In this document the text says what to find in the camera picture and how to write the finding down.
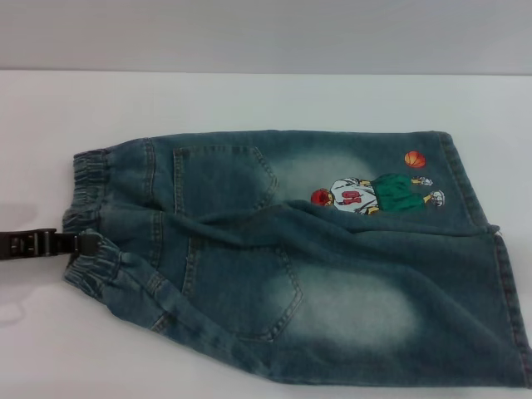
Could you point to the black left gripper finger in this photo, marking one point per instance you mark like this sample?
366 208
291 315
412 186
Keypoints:
72 243

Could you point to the blue denim shorts with embroidery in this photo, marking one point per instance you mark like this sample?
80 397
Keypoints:
291 257

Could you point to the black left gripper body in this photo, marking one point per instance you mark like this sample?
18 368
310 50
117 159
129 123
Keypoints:
25 244

